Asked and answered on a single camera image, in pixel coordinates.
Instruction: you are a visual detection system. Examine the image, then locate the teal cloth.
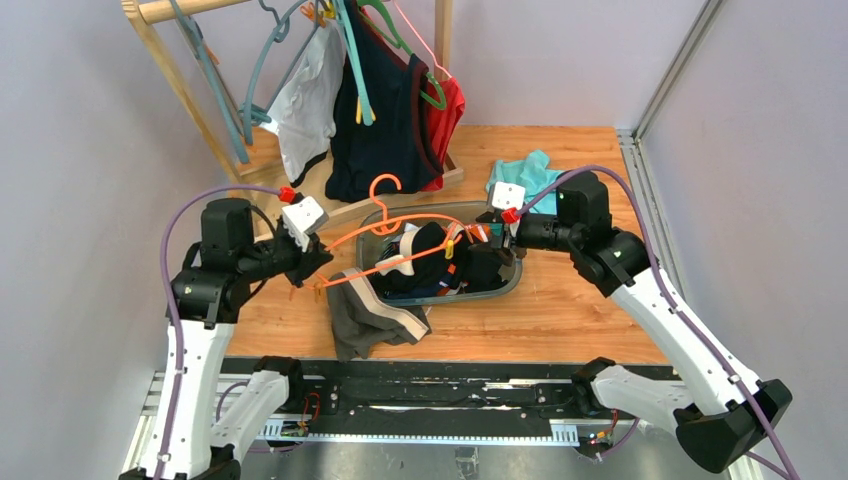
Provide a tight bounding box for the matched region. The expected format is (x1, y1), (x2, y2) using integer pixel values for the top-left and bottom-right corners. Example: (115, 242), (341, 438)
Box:
(485, 150), (564, 204)

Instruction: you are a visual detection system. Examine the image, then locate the green hanger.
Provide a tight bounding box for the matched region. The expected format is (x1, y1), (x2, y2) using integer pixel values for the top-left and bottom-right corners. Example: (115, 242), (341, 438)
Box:
(357, 0), (449, 111)

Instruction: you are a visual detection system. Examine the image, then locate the pink thin hanger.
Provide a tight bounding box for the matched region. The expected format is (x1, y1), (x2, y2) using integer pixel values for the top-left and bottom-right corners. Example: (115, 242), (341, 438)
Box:
(391, 0), (455, 80)

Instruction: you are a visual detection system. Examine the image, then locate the black underwear in basket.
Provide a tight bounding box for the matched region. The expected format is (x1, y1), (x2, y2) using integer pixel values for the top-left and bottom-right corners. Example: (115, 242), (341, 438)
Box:
(448, 244), (507, 293)

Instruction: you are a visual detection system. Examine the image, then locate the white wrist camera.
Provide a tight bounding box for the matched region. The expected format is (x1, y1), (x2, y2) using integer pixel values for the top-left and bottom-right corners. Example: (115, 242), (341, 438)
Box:
(281, 196), (329, 253)
(487, 181), (526, 211)

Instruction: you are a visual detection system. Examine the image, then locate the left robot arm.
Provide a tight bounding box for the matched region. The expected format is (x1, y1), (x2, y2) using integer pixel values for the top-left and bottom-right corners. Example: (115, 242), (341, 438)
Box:
(121, 194), (332, 479)

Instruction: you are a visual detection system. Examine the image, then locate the dark navy tank top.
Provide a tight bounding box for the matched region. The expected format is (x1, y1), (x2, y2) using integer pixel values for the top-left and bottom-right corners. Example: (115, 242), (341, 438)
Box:
(325, 1), (443, 203)

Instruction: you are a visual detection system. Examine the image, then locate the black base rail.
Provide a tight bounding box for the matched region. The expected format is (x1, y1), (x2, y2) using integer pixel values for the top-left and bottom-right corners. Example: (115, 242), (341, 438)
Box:
(262, 360), (632, 447)

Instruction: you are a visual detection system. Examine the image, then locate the white grey underwear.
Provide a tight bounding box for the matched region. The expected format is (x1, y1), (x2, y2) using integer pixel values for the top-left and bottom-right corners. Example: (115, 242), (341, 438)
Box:
(259, 26), (345, 187)

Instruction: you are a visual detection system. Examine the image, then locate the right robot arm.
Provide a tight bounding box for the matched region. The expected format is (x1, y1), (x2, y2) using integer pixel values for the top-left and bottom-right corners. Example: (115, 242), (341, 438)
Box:
(481, 167), (792, 473)

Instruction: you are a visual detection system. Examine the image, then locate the grey-blue hanger on rack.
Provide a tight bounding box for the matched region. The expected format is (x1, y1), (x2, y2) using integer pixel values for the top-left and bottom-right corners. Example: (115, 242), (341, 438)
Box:
(239, 0), (326, 147)

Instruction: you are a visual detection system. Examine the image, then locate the clear plastic basket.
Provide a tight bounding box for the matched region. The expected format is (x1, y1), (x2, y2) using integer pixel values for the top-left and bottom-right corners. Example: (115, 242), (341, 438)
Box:
(355, 200), (523, 307)

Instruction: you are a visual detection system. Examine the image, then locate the orange hanger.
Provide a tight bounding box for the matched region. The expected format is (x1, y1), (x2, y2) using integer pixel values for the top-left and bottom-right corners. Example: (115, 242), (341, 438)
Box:
(304, 173), (473, 303)

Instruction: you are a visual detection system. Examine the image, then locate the dark grey cream-band underwear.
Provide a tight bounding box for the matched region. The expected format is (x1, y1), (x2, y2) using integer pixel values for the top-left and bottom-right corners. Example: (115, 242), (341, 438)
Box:
(326, 268), (431, 362)

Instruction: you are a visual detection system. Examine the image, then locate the teal clip hanger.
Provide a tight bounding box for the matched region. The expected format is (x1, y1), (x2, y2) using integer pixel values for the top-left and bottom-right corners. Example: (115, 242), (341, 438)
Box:
(313, 1), (377, 126)

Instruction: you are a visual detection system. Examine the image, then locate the aluminium frame rail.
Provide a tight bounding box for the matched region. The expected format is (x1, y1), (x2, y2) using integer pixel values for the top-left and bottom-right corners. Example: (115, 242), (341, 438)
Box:
(616, 0), (747, 480)

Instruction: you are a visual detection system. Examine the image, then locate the orange white underwear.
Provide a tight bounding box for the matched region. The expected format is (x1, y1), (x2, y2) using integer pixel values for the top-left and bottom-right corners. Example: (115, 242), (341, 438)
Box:
(443, 222), (493, 245)

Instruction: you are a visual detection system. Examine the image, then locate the grey-blue clip hanger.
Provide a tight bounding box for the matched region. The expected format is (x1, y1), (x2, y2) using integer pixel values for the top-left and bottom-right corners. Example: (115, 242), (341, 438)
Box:
(169, 0), (249, 164)

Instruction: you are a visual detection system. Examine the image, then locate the red garment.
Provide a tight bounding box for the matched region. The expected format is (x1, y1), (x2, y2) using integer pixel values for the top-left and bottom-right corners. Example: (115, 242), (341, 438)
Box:
(420, 77), (466, 191)

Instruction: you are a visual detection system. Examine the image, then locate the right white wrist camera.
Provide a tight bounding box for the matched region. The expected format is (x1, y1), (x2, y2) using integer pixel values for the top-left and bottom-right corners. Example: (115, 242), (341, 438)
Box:
(487, 181), (526, 211)

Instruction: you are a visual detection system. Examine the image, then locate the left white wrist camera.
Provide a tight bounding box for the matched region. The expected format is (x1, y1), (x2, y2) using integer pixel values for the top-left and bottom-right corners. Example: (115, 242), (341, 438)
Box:
(281, 196), (329, 253)

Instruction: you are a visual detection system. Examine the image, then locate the wooden clothes rack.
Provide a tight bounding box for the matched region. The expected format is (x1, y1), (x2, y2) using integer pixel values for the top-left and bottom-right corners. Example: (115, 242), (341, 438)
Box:
(120, 0), (466, 233)

